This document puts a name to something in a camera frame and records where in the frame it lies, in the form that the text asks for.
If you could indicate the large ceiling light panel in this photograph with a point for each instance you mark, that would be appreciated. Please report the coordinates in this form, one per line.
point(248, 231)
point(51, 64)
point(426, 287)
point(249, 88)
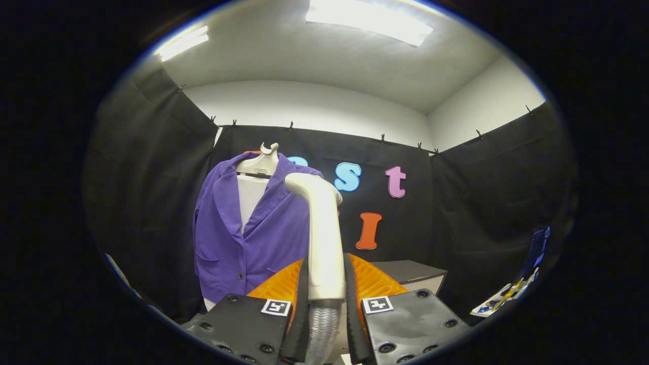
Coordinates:
point(370, 20)

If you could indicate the purple jacket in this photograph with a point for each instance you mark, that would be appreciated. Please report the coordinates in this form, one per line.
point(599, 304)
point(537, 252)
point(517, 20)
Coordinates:
point(228, 243)

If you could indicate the white clothes hanger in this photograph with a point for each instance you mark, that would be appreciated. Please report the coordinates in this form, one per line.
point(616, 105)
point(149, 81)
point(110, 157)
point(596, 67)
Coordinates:
point(261, 165)

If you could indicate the white garment steamer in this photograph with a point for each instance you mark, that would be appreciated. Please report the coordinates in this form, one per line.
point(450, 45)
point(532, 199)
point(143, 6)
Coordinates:
point(324, 243)

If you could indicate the row of black clips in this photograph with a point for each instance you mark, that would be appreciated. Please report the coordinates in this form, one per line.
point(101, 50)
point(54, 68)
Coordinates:
point(291, 125)

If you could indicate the grey top white cabinet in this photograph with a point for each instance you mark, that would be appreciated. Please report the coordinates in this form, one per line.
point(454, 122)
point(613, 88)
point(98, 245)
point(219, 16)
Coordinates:
point(410, 271)

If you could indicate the pile of small colourful items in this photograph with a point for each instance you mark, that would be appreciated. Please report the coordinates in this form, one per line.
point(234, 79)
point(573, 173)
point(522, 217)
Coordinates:
point(502, 299)

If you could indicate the dark blue flat board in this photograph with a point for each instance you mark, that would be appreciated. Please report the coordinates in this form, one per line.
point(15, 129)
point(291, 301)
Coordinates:
point(536, 251)

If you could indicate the narrow ceiling light panel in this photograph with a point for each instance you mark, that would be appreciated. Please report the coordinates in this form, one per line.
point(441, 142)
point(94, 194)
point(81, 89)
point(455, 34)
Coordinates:
point(182, 43)

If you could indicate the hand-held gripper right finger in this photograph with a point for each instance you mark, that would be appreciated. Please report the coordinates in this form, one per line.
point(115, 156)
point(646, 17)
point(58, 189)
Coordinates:
point(351, 314)

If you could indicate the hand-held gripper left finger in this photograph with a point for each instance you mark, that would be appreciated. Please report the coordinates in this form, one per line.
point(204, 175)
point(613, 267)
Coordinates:
point(302, 314)

